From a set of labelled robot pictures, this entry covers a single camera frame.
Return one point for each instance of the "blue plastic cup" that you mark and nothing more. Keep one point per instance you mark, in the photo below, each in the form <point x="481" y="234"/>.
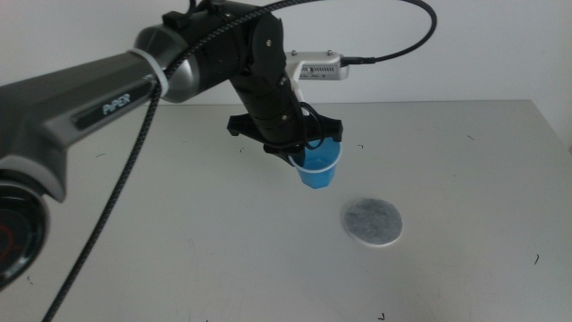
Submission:
<point x="317" y="176"/>

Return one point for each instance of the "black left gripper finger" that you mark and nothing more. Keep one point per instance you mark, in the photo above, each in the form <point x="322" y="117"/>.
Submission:
<point x="281" y="154"/>
<point x="302" y="160"/>

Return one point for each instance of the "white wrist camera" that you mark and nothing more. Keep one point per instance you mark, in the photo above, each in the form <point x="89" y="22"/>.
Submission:
<point x="319" y="67"/>

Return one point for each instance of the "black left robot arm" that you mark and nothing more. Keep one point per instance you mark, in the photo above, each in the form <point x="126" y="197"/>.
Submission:
<point x="67" y="98"/>

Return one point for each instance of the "grey round cup mat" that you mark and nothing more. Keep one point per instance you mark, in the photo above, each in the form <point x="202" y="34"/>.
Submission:
<point x="371" y="221"/>

